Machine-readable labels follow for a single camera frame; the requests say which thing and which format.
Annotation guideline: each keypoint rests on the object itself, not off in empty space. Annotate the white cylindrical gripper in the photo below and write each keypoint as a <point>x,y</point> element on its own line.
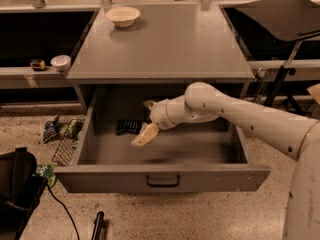
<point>158,115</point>

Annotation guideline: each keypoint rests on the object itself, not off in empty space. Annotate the dark blue rxbar wrapper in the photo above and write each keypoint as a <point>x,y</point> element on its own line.
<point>128,127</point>

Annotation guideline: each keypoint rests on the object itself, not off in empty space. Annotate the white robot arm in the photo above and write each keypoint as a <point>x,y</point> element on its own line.
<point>298,137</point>

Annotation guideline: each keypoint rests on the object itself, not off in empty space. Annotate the black robot base left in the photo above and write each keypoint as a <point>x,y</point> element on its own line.
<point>20,191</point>

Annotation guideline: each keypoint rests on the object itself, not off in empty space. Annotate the grey cabinet with counter top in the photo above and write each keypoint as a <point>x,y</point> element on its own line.
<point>168,43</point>

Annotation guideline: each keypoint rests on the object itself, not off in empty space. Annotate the grey open top drawer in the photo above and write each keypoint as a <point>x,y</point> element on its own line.
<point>207,156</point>

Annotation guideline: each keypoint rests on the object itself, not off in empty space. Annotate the green snack bag on floor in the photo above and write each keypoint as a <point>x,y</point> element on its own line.
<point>73,129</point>

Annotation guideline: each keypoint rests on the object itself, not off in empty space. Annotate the blue snack bag on floor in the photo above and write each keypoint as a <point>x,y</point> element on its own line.
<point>50,128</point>

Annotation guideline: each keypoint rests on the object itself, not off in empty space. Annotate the small white cup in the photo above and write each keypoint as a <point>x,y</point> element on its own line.
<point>61,62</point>

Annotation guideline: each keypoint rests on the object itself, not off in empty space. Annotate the large beige bowl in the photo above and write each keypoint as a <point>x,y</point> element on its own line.
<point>123,17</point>

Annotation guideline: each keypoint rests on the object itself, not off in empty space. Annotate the black cylindrical tool on floor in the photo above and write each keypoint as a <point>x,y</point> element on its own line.
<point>98,224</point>

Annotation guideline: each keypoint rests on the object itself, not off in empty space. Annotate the green white snack bag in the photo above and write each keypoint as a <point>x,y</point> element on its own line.
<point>46,171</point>

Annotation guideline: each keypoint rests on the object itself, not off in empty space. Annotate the yellow black tape measure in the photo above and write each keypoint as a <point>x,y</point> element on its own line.
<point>38,65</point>

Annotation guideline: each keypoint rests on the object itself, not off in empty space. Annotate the grey low shelf left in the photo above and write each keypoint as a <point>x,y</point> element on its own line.
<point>26,77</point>

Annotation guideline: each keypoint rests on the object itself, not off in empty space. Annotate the grey low shelf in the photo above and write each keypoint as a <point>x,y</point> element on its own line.
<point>26,77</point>
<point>305,70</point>

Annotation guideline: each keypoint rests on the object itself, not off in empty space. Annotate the grey low shelf right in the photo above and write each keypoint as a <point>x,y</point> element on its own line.
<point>305,70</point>

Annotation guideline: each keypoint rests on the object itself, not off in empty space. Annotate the black tray stand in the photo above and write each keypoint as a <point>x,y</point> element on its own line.
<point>276,29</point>

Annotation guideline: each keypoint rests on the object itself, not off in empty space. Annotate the black drawer handle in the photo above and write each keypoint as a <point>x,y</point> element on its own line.
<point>154,182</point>

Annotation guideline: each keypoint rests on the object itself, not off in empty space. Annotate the wire mesh rack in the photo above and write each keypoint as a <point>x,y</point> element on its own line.
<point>64,152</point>

